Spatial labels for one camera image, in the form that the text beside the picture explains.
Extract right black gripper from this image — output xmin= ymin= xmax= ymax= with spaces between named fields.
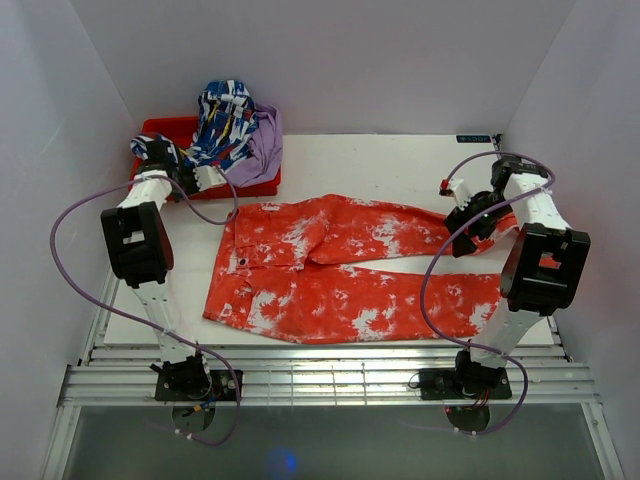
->
xmin=442 ymin=192 xmax=512 ymax=258

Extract red plastic bin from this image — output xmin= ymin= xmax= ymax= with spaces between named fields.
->
xmin=142 ymin=116 xmax=281 ymax=200

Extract red white tie-dye trousers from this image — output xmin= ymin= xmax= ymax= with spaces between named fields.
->
xmin=203 ymin=194 xmax=500 ymax=344

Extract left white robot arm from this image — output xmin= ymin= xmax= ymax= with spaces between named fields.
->
xmin=100 ymin=133 xmax=212 ymax=400

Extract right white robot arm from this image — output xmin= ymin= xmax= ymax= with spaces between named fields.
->
xmin=435 ymin=154 xmax=591 ymax=399

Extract blue white patterned trousers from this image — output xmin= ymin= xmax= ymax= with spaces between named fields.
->
xmin=130 ymin=80 xmax=258 ymax=171

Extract purple folded garment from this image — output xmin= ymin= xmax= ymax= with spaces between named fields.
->
xmin=225 ymin=103 xmax=283 ymax=188

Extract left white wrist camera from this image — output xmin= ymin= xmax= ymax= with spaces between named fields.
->
xmin=194 ymin=165 xmax=227 ymax=192

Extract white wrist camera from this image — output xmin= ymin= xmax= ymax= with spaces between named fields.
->
xmin=194 ymin=165 xmax=227 ymax=192
xmin=439 ymin=178 xmax=473 ymax=211

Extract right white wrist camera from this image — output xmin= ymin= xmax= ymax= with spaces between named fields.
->
xmin=439 ymin=178 xmax=473 ymax=211

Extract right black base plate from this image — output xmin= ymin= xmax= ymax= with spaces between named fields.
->
xmin=418 ymin=368 xmax=512 ymax=400

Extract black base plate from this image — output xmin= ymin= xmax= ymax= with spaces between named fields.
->
xmin=153 ymin=370 xmax=244 ymax=402
xmin=418 ymin=368 xmax=512 ymax=400

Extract aluminium rail frame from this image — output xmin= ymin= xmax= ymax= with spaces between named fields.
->
xmin=41 ymin=242 xmax=624 ymax=479

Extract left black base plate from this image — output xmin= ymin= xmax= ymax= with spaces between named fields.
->
xmin=153 ymin=370 xmax=244 ymax=402

